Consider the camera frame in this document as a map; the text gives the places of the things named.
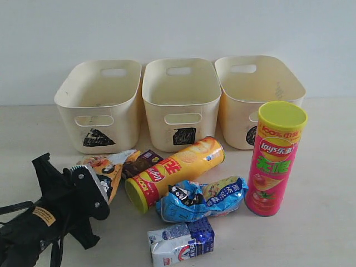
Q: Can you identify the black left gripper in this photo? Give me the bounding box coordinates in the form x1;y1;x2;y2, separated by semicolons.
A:
32;153;110;239

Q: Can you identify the orange white snack bag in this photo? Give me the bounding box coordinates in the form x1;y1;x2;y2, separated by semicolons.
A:
77;149;141;204

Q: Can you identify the yellow Lay's chip can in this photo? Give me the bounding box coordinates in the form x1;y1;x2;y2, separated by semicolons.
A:
125;136;225;213

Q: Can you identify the blue instant noodle bag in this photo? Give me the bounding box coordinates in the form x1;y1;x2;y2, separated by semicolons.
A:
155;176;249;223

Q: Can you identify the pink Lay's chip can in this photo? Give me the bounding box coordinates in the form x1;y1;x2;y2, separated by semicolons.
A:
245;101;308;217

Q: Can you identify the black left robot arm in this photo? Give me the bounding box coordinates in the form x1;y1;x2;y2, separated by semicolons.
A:
1;153;110;266

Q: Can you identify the purple chocolate box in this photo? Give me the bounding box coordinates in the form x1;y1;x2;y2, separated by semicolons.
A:
121;150;164;180

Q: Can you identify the cream bin with triangle mark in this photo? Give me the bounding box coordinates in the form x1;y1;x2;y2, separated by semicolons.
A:
54;60;142;154

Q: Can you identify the blue white milk carton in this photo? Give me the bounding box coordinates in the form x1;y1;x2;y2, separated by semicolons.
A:
147;218;215;266

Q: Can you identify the cream bin with square mark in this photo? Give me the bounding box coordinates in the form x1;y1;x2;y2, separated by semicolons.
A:
142;58;221;152

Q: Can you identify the cream bin with circle mark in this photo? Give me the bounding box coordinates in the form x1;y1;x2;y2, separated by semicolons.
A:
215;55;306;150

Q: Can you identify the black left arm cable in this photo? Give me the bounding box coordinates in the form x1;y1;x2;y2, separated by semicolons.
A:
0;201;73;267

